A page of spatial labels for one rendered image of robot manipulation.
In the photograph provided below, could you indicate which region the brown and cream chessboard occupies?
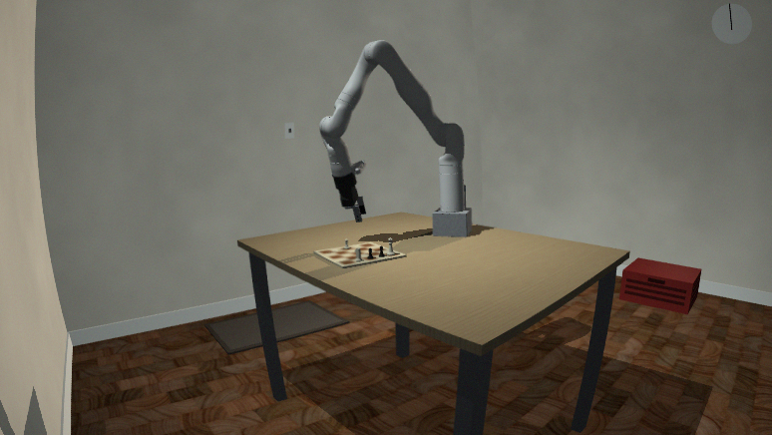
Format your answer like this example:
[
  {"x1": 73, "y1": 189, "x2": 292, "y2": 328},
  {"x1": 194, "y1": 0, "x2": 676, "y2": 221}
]
[{"x1": 313, "y1": 242, "x2": 406, "y2": 268}]

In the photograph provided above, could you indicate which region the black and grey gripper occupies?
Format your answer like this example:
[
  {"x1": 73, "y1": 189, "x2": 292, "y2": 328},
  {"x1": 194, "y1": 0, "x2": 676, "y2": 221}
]
[{"x1": 330, "y1": 158, "x2": 366, "y2": 222}]

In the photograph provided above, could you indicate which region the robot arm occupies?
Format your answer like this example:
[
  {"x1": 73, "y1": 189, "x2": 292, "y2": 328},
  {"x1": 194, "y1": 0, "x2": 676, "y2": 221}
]
[{"x1": 319, "y1": 40, "x2": 466, "y2": 213}]

